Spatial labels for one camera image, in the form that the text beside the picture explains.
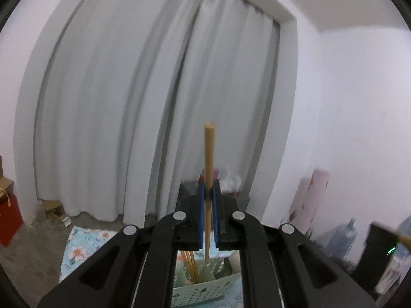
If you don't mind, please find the pink rolled mat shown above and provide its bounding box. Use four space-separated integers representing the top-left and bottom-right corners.
282 168 330 234

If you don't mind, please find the clear water jug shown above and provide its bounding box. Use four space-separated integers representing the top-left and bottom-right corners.
315 218 358 261

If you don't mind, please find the red gift bag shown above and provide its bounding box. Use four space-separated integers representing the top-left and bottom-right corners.
0 188 23 247

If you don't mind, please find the white plastic rice spoon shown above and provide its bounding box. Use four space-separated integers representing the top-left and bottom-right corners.
229 250 241 274

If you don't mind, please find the red thermos bottle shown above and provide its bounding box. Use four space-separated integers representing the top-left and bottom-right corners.
199 170 206 182

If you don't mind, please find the floral blue tablecloth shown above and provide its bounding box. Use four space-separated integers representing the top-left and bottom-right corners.
59 226 244 307

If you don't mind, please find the grey curtain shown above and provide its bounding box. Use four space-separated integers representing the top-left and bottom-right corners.
34 0 279 225

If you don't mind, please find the white plastic bag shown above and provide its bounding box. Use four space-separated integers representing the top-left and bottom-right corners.
219 168 242 194

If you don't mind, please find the wooden chopstick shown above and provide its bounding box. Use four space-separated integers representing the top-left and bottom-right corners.
180 250 198 284
398 235 411 252
204 122 214 263

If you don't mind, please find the mint green utensil holder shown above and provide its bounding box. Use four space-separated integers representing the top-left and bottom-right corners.
171 252 241 307

